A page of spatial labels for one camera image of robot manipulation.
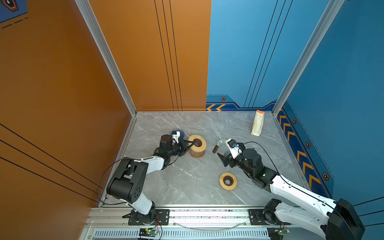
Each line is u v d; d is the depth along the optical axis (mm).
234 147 656
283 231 696
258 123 1040
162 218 731
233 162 706
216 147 915
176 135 858
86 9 697
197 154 978
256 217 725
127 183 458
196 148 863
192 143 864
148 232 709
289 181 528
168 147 731
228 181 848
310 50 846
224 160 696
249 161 583
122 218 731
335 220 399
